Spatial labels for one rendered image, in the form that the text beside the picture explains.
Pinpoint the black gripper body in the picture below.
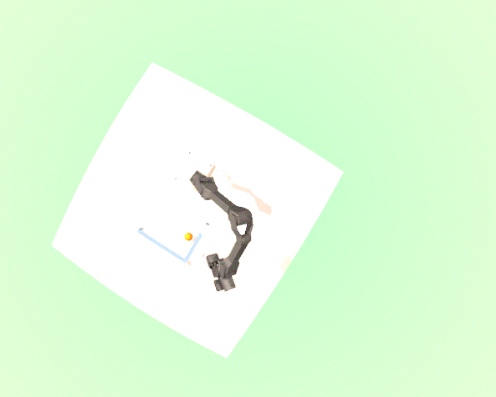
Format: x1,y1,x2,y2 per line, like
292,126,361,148
205,254,223,292

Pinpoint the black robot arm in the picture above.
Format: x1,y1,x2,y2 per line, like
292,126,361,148
189,171,253,292

